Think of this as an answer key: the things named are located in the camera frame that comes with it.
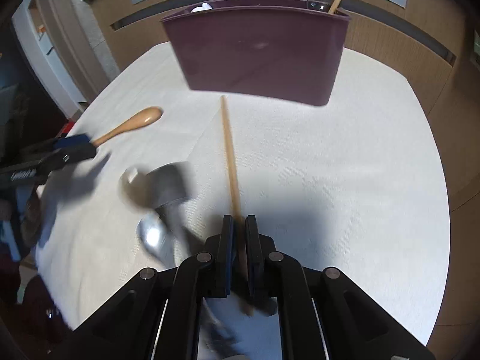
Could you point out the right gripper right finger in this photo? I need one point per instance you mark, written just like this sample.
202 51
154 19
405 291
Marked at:
255 259

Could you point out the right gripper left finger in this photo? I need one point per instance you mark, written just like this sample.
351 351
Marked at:
226 252

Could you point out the wooden spoon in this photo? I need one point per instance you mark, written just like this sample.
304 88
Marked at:
141 119

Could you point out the small steel spoon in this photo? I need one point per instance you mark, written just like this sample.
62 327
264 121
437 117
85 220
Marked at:
156 239

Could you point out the white table cloth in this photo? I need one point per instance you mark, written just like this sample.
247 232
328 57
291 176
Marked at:
357 184

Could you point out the purple plastic utensil caddy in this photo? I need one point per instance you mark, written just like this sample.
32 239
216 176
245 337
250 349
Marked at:
284 49

